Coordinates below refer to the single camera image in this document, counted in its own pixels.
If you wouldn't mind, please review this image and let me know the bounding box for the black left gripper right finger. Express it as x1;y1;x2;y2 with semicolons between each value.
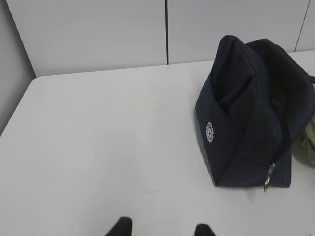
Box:
194;224;216;236

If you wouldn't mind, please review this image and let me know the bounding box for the navy blue lunch bag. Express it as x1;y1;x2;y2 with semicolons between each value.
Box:
195;35;315;189

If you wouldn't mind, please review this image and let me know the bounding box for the green lidded glass container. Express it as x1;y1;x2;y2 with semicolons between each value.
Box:
292;116;315;169

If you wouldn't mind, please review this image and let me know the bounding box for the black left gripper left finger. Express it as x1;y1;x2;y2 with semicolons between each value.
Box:
105;216;132;236

